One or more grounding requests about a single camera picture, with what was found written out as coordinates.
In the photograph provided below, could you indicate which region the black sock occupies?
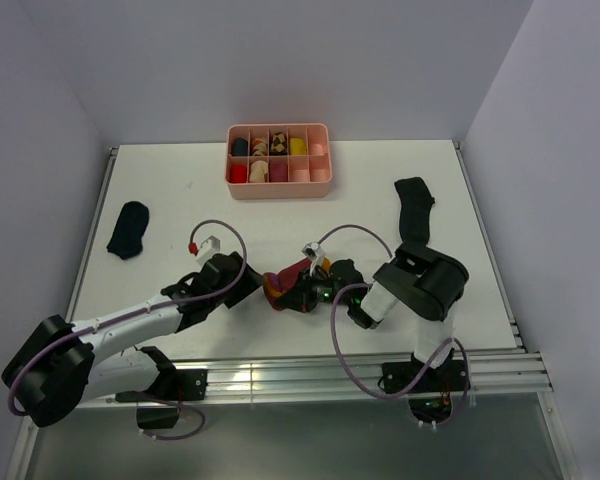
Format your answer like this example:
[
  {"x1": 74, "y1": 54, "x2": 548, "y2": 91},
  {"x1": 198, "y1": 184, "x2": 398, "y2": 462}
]
[{"x1": 394, "y1": 177, "x2": 435, "y2": 245}]

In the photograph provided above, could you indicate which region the brown checkered rolled sock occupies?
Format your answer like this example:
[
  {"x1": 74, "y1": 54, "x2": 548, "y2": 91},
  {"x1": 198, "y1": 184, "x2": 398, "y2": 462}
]
[{"x1": 269, "y1": 132, "x2": 288, "y2": 156}]

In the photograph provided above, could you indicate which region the dark navy ankle sock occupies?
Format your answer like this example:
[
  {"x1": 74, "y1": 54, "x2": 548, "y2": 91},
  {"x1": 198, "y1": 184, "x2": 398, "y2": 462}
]
[{"x1": 106, "y1": 201, "x2": 149, "y2": 260}]

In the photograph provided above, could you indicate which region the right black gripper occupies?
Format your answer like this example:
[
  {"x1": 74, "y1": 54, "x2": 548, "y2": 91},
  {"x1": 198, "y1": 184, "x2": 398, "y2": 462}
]
[{"x1": 277, "y1": 266, "x2": 352, "y2": 313}]

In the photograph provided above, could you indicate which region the brown cream patterned rolled sock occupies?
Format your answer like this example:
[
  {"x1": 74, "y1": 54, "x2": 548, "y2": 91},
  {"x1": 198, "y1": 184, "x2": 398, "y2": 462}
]
[{"x1": 251, "y1": 137, "x2": 269, "y2": 156}]

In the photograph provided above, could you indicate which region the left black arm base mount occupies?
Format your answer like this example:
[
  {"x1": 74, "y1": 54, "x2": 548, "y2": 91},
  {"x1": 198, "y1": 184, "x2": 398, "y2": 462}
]
[{"x1": 115, "y1": 368, "x2": 208, "y2": 441}]

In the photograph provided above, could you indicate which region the beige patterned rolled sock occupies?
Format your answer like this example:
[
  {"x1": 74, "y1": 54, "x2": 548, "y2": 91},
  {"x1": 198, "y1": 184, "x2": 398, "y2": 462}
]
[{"x1": 249, "y1": 160, "x2": 269, "y2": 183}]

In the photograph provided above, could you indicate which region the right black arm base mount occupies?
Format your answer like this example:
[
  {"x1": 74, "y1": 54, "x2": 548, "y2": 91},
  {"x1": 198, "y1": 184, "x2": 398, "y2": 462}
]
[{"x1": 377, "y1": 353, "x2": 471, "y2": 423}]

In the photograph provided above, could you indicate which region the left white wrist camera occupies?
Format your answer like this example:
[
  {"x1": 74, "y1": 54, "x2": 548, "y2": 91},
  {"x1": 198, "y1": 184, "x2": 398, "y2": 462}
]
[{"x1": 188, "y1": 236, "x2": 221, "y2": 266}]

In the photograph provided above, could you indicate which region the red rolled sock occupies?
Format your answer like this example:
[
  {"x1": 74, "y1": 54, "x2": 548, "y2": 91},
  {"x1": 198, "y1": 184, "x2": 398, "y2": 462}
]
[{"x1": 229, "y1": 164, "x2": 248, "y2": 184}]

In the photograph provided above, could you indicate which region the maroon purple striped sock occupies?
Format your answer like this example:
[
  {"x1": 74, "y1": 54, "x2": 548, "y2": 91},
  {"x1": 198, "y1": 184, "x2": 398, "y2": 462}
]
[{"x1": 262, "y1": 259, "x2": 311, "y2": 311}]

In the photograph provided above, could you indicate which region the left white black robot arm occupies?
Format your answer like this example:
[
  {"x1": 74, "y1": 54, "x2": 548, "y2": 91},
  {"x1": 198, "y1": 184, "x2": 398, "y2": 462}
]
[{"x1": 2, "y1": 252, "x2": 262, "y2": 427}]

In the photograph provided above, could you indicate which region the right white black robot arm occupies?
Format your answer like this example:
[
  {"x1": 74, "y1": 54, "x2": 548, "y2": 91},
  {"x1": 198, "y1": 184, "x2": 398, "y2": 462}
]
[{"x1": 264, "y1": 241, "x2": 469, "y2": 394}]

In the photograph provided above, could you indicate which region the pink divided organizer box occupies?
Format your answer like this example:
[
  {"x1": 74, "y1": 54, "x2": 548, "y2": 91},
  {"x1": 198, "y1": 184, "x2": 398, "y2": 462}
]
[{"x1": 224, "y1": 123, "x2": 333, "y2": 200}]

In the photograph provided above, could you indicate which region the yellow rolled sock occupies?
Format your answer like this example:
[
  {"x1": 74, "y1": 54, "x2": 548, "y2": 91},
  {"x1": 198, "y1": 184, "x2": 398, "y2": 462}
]
[{"x1": 289, "y1": 137, "x2": 307, "y2": 155}]

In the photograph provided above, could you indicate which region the dark navy rolled sock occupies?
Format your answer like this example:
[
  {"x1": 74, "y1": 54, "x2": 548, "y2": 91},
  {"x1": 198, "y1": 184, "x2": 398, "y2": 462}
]
[{"x1": 231, "y1": 137, "x2": 250, "y2": 157}]

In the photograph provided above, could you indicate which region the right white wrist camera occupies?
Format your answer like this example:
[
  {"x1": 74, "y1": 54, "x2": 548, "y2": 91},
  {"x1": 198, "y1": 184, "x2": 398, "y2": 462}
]
[{"x1": 302, "y1": 242, "x2": 326, "y2": 265}]

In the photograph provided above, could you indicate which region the maroon rolled sock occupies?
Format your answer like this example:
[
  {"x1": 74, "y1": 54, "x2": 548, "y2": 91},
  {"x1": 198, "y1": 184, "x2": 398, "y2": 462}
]
[{"x1": 269, "y1": 161, "x2": 288, "y2": 183}]

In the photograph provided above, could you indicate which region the aluminium frame rail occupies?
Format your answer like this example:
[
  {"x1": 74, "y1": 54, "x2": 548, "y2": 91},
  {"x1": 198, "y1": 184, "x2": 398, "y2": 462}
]
[{"x1": 78, "y1": 349, "x2": 553, "y2": 405}]

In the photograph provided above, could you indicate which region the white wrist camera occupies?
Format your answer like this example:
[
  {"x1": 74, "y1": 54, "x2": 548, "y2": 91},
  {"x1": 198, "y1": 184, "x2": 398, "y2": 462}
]
[
  {"x1": 188, "y1": 236, "x2": 221, "y2": 266},
  {"x1": 302, "y1": 242, "x2": 326, "y2": 265}
]

